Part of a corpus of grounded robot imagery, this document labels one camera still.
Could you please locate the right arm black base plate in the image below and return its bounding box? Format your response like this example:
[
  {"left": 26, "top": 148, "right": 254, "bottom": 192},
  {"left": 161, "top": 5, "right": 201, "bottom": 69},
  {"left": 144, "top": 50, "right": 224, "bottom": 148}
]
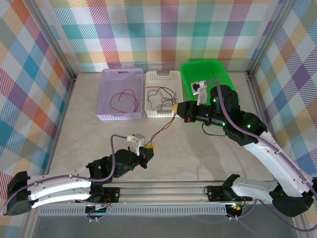
[{"left": 207, "top": 185, "right": 253, "bottom": 202}]

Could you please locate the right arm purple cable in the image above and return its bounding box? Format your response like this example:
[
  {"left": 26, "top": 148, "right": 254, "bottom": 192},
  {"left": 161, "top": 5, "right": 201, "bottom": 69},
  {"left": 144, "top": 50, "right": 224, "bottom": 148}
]
[{"left": 207, "top": 78, "right": 317, "bottom": 233}]

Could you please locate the purple plastic basket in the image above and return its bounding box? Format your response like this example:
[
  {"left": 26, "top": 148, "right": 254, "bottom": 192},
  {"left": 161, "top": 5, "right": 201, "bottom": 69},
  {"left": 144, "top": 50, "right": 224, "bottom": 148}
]
[{"left": 95, "top": 68, "right": 145, "bottom": 121}]

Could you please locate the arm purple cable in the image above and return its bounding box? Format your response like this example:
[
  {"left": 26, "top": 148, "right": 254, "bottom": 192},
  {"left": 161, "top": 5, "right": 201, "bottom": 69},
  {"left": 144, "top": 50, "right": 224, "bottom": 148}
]
[
  {"left": 0, "top": 134, "right": 128, "bottom": 222},
  {"left": 207, "top": 78, "right": 317, "bottom": 233}
]

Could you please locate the dark red wire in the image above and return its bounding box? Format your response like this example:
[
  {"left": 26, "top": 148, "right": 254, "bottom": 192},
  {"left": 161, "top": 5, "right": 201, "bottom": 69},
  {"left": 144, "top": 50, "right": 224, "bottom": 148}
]
[{"left": 158, "top": 86, "right": 177, "bottom": 100}]

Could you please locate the green plastic basket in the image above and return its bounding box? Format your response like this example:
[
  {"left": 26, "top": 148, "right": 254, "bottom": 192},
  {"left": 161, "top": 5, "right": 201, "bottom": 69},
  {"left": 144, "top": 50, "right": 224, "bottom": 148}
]
[{"left": 180, "top": 59, "right": 240, "bottom": 105}]

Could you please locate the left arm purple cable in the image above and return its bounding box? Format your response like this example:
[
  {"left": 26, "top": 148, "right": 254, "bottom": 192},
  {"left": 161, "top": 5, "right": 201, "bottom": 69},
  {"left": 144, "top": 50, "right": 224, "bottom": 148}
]
[{"left": 0, "top": 134, "right": 128, "bottom": 222}]

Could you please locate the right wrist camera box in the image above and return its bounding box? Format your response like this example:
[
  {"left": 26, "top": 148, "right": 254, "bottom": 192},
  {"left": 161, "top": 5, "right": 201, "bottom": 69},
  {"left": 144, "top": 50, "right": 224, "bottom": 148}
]
[{"left": 190, "top": 80, "right": 208, "bottom": 105}]

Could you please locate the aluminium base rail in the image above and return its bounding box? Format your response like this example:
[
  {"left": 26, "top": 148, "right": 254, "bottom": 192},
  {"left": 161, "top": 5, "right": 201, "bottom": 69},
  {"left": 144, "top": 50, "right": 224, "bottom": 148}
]
[{"left": 29, "top": 180, "right": 280, "bottom": 206}]

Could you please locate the white plastic basket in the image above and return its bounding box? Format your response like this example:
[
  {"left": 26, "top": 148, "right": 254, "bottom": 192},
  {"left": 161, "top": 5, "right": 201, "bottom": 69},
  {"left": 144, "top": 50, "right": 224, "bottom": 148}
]
[{"left": 144, "top": 70, "right": 184, "bottom": 119}]

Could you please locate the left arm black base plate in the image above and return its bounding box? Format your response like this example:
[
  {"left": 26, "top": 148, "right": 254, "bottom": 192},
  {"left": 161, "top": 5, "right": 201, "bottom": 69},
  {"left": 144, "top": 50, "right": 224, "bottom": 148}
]
[{"left": 99, "top": 187, "right": 121, "bottom": 203}]

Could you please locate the aluminium frame post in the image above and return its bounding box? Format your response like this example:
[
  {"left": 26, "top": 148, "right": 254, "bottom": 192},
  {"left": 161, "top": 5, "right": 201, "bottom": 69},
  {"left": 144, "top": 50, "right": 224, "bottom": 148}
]
[
  {"left": 247, "top": 0, "right": 299, "bottom": 79},
  {"left": 29, "top": 0, "right": 77, "bottom": 81}
]

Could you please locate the grey slotted cable duct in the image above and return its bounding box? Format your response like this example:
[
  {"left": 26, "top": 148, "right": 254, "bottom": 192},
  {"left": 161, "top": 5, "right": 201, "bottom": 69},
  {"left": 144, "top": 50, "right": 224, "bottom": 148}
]
[{"left": 39, "top": 207, "right": 228, "bottom": 216}]

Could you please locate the aluminium side rail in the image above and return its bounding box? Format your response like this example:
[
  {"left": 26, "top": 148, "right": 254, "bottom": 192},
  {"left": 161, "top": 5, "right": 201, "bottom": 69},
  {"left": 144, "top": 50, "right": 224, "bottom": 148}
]
[
  {"left": 245, "top": 71, "right": 284, "bottom": 154},
  {"left": 43, "top": 73, "right": 79, "bottom": 174}
]

